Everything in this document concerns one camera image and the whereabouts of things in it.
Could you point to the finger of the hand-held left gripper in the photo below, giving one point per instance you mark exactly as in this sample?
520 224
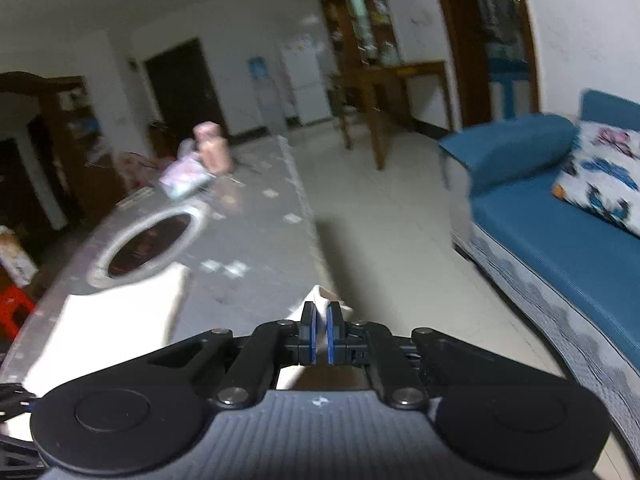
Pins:
12 400

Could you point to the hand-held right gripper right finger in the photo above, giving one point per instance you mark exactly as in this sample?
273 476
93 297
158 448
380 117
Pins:
331 334

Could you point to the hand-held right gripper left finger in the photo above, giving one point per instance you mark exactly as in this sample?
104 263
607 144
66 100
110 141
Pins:
312 332

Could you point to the white cloth garment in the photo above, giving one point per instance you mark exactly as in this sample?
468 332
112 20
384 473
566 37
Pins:
115 325

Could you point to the red plastic stool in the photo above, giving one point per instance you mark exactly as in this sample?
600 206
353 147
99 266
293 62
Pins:
12 310

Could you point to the printed carton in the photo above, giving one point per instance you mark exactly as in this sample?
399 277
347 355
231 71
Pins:
17 260

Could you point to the round ringed table inset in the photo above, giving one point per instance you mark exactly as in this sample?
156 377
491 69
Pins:
100 261

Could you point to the printed plastic bag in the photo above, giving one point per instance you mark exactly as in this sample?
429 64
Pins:
185 177

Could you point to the pink container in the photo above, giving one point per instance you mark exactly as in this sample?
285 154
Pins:
214 152

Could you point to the blue sofa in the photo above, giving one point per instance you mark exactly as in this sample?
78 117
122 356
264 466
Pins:
540 240

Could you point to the water dispenser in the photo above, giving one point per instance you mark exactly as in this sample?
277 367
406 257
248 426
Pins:
267 100

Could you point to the white refrigerator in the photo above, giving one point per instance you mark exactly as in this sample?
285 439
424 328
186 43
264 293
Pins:
305 80

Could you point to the wooden table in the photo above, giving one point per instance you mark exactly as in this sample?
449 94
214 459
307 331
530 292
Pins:
400 71

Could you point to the dark door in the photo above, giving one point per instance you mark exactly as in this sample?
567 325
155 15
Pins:
180 90

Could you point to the dark wooden shelf unit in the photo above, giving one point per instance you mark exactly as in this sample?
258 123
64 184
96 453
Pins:
60 125

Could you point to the blue storage cabinet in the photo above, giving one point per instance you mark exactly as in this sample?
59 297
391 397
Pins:
509 87

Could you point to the butterfly print pillow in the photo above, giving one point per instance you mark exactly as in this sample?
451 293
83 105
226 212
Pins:
600 175

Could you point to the wooden display cabinet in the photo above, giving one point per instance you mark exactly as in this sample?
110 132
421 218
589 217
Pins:
350 20

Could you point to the wooden door frame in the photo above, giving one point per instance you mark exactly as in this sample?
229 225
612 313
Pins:
465 60

